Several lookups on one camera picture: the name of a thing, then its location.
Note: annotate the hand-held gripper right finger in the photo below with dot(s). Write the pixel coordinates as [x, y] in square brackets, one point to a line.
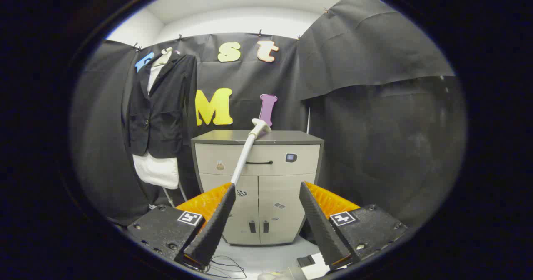
[322, 230]

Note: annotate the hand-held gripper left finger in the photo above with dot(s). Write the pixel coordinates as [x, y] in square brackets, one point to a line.
[214, 230]

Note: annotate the white garment steamer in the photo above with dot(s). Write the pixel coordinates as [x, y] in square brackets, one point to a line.
[245, 155]

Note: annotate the black jacket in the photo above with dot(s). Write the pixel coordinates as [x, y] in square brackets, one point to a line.
[166, 113]

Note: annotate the white and black device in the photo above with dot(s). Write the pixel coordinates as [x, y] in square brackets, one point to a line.
[320, 267]

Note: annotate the metal mannequin stand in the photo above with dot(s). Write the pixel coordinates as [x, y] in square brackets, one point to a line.
[168, 196]

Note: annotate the grey cabinet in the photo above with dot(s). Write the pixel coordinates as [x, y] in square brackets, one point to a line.
[283, 176]

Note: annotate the white mannequin torso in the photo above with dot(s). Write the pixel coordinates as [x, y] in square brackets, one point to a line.
[156, 171]

